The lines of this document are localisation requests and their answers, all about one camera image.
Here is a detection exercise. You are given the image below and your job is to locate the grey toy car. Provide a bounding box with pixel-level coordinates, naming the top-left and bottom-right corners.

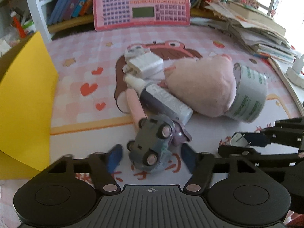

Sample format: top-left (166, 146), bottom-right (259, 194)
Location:
top-left (127, 114), bottom-right (192, 172)

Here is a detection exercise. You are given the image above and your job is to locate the grey tape roll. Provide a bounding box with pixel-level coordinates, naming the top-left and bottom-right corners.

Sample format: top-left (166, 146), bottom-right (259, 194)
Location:
top-left (225, 63), bottom-right (268, 123)

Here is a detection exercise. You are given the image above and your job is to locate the pink pen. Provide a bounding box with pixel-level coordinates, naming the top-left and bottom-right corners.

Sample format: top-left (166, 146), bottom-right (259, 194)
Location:
top-left (125, 88), bottom-right (146, 131)

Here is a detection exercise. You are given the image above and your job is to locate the pink plush toy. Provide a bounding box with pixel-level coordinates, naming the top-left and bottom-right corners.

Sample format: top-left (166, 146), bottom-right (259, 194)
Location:
top-left (163, 54), bottom-right (237, 117)

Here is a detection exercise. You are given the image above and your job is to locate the white grey tube bottle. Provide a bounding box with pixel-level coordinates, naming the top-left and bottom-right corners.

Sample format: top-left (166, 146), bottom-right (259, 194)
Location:
top-left (124, 74), bottom-right (193, 125)

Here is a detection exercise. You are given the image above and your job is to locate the white power adapter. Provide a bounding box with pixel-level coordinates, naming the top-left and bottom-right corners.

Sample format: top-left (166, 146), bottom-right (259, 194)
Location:
top-left (122, 52), bottom-right (164, 79)

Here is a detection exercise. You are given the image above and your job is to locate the stack of papers and books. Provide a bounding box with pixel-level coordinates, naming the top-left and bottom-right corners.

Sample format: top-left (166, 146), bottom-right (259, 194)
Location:
top-left (191, 1), bottom-right (297, 64)

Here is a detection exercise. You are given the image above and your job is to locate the yellow cardboard box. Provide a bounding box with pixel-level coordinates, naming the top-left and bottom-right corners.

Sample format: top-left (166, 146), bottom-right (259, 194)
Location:
top-left (0, 32), bottom-right (58, 180)

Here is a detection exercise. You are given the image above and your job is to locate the small white plug adapter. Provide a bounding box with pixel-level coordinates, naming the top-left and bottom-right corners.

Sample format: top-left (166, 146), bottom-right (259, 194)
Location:
top-left (124, 45), bottom-right (150, 61)

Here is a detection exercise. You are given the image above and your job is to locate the pink keyboard toy board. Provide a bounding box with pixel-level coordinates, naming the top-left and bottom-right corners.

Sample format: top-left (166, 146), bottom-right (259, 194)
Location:
top-left (93, 0), bottom-right (190, 31)

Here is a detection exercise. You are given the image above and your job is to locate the row of blue books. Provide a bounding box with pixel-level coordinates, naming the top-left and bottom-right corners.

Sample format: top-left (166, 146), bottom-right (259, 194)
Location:
top-left (47, 0), bottom-right (87, 25)

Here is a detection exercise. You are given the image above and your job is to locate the white bookshelf frame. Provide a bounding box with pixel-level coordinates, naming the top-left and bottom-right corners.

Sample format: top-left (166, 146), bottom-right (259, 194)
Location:
top-left (27, 0), bottom-right (51, 43)

